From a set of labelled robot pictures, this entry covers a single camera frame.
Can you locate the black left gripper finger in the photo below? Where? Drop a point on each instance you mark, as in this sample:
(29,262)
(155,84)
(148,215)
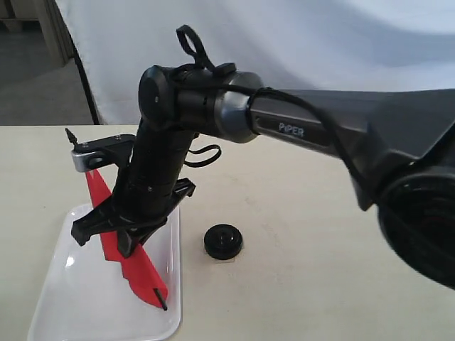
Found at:
(102,218)

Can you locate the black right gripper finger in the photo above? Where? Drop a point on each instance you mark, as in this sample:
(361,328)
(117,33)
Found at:
(137,234)

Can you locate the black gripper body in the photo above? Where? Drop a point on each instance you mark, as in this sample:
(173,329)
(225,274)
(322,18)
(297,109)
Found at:
(143,192)

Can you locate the red flag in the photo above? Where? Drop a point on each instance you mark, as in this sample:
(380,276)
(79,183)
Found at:
(143,278)

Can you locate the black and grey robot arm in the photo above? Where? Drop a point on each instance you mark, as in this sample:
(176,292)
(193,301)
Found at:
(398,148)

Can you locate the black round flag base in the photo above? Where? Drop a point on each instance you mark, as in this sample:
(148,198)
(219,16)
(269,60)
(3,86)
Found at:
(223,242)

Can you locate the white plastic tray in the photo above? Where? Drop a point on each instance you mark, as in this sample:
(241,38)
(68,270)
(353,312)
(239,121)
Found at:
(85,297)

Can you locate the black backdrop stand pole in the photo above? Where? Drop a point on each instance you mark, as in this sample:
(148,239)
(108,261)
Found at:
(86,88)

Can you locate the beige cabinet in background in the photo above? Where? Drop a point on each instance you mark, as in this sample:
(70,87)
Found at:
(15,14)

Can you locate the white backdrop cloth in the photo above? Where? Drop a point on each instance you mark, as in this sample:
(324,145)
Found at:
(335,45)

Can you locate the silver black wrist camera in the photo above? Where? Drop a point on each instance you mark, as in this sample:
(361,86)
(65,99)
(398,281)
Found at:
(99,153)

